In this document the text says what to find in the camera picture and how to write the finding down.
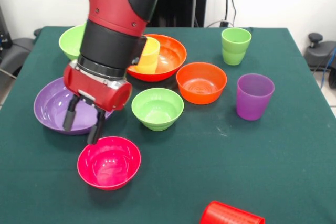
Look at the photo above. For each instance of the black pedestal leg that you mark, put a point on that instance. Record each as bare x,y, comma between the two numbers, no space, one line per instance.
317,53
15,53

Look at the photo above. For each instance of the red cup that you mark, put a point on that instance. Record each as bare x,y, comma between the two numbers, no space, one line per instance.
231,214

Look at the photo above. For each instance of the green cup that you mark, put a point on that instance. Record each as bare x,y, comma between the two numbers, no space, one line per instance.
236,48

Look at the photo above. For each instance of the small green bowl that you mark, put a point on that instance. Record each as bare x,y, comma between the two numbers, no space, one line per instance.
157,111

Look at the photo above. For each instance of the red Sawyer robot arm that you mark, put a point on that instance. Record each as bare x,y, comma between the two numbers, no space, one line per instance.
113,6

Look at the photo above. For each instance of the large green bowl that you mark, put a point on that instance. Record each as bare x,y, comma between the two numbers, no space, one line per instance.
71,43

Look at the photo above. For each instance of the large purple bowl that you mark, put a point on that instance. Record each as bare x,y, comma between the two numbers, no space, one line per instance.
50,106

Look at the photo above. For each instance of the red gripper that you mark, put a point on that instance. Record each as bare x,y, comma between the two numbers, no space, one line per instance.
99,93

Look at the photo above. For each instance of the dark green tablecloth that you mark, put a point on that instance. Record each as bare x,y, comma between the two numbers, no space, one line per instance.
262,155

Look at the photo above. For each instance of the large orange-red bowl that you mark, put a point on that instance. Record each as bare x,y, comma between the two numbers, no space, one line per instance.
170,58

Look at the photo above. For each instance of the purple cup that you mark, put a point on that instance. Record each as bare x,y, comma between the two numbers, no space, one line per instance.
253,100

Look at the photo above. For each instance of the yellow cup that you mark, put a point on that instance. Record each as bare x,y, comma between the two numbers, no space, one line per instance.
149,58

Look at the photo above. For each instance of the small orange bowl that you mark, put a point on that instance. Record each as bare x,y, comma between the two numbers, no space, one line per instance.
202,87

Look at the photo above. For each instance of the pink bowl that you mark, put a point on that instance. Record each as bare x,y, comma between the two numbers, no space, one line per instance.
109,166

